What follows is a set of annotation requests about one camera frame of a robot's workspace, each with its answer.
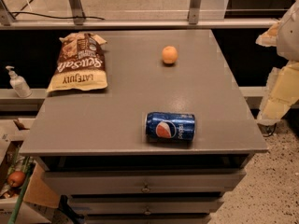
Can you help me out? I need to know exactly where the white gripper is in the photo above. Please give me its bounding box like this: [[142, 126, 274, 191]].
[[255, 0, 299, 126]]

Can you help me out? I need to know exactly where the orange fruit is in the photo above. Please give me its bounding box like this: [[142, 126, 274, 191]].
[[162, 46, 178, 64]]

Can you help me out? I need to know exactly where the brown Late July chip bag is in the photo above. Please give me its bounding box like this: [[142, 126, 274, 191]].
[[47, 33, 107, 92]]

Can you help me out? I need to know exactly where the blue Pepsi can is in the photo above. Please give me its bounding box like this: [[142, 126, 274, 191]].
[[145, 112, 195, 141]]

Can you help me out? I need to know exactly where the top drawer knob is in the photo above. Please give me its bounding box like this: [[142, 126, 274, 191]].
[[141, 184, 150, 193]]

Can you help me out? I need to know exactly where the drawer knob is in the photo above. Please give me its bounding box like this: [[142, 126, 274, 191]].
[[141, 184, 150, 193], [144, 207, 151, 216]]

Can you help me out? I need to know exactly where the grey drawer cabinet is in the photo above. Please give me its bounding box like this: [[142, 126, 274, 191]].
[[21, 30, 266, 224]]

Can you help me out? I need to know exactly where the white pump dispenser bottle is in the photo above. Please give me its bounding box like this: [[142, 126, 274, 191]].
[[6, 65, 32, 98]]

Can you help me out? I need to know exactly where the cardboard box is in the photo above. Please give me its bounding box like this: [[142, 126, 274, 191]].
[[0, 119, 60, 224]]

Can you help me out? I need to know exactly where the red apple in box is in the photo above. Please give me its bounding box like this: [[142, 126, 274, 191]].
[[7, 171, 26, 188]]

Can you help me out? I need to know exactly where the green stick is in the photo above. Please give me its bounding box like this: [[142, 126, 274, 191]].
[[7, 166, 32, 224]]

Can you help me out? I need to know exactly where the black cable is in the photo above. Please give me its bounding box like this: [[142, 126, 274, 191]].
[[8, 10, 107, 21]]

